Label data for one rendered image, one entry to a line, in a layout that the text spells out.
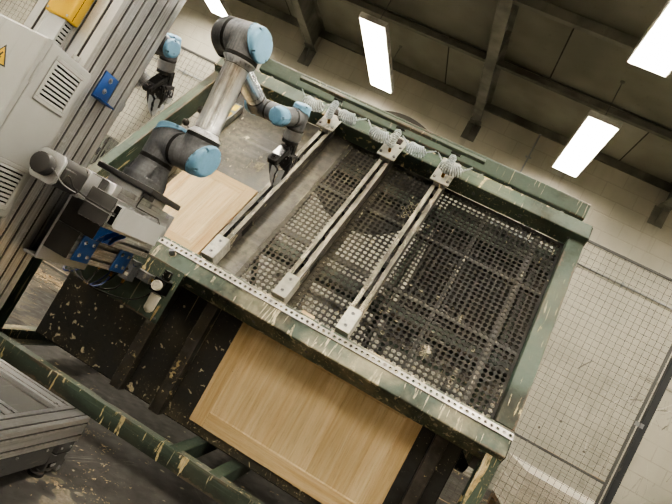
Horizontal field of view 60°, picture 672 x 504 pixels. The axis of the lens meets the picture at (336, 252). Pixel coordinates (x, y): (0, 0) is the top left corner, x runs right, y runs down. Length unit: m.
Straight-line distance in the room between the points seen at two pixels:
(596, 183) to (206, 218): 6.04
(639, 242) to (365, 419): 5.91
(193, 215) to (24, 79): 1.28
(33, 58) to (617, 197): 7.17
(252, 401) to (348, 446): 0.46
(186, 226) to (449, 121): 5.72
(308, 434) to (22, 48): 1.78
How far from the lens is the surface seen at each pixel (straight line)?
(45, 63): 1.73
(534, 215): 3.05
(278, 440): 2.65
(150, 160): 2.06
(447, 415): 2.33
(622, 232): 7.98
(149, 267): 2.60
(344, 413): 2.59
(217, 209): 2.80
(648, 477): 7.97
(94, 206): 1.78
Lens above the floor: 0.98
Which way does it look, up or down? 5 degrees up
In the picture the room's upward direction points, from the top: 29 degrees clockwise
